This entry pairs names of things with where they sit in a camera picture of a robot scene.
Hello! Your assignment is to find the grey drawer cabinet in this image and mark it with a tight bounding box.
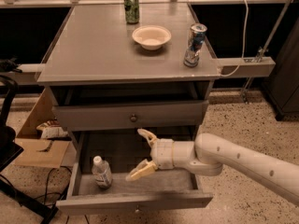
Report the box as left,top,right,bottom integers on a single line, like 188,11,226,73
36,2,222,217

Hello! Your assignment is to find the open grey bottom drawer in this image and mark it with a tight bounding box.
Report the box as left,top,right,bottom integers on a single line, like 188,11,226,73
57,129,213,216

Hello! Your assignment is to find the grey wall ledge rail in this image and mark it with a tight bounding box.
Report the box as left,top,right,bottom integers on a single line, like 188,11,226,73
218,57,275,78

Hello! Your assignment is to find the closed grey upper drawer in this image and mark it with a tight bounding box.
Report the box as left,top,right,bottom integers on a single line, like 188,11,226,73
52,101,208,131

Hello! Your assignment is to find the white cable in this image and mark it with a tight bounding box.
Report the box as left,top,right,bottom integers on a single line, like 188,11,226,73
220,0,249,78

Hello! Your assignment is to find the white bowl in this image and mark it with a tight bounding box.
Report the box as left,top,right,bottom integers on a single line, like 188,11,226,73
132,25,172,50

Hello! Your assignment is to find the green soda can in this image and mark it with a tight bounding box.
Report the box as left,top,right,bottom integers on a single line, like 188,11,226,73
124,0,139,24

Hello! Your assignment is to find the clear plastic water bottle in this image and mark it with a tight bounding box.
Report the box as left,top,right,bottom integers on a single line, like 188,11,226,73
92,156,112,189

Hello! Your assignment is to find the flat cardboard piece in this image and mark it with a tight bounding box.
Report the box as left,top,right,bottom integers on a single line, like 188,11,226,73
14,138,69,168

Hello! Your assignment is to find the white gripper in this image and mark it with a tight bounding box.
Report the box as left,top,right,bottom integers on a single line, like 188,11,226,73
125,129,174,182

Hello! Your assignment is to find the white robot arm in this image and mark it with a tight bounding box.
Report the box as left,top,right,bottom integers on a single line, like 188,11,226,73
126,129,299,205

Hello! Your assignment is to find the blue silver drink can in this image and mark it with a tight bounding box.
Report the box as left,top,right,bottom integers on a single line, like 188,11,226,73
183,23,207,67

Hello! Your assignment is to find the snack package on floor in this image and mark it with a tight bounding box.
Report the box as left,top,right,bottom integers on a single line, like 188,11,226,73
36,119,68,139

